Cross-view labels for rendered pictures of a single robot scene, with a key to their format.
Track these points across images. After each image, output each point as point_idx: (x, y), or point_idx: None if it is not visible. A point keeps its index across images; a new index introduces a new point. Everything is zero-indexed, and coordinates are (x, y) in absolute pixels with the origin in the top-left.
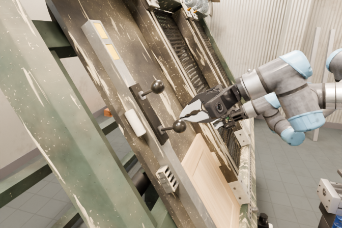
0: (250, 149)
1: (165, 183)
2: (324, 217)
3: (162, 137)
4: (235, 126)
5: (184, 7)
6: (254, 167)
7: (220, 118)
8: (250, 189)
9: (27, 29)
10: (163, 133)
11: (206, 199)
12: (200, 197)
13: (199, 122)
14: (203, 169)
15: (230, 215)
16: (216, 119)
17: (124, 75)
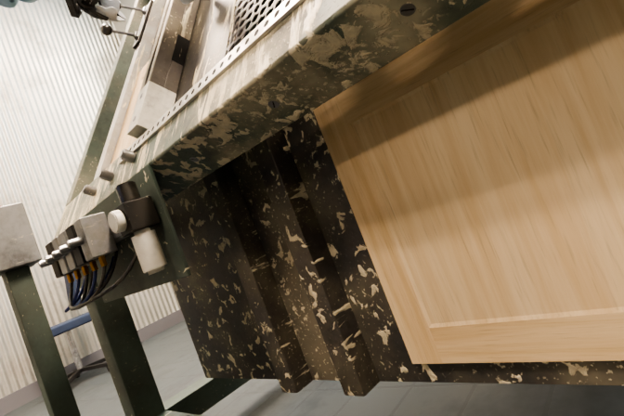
0: (287, 5)
1: None
2: None
3: (135, 42)
4: None
5: None
6: (239, 85)
7: (84, 11)
8: (156, 125)
9: (135, 6)
10: (134, 37)
11: (135, 106)
12: (132, 100)
13: (104, 19)
14: None
15: (135, 140)
16: (87, 13)
17: None
